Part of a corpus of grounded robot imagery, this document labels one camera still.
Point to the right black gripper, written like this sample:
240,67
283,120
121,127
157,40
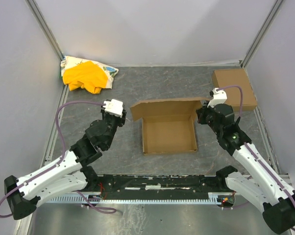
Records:
203,116

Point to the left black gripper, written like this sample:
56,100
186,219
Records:
116,119

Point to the brown cardboard box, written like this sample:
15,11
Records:
230,77
168,125

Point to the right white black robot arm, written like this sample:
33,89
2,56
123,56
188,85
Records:
268,192

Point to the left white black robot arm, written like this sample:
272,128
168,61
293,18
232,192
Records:
70,172

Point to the closed brown cardboard box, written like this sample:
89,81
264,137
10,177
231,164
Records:
230,77

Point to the yellow crumpled cloth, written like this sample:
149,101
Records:
88,76

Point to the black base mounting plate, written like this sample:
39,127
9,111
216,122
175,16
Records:
152,187

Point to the white patterned cloth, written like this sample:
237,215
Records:
70,61

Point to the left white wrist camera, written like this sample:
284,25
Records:
113,107

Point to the aluminium front rail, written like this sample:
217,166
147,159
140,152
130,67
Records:
285,178

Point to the right aluminium frame post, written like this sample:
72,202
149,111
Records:
262,31

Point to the aluminium frame post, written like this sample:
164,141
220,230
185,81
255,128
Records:
34,8
262,31

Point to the left aluminium frame post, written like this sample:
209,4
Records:
34,8

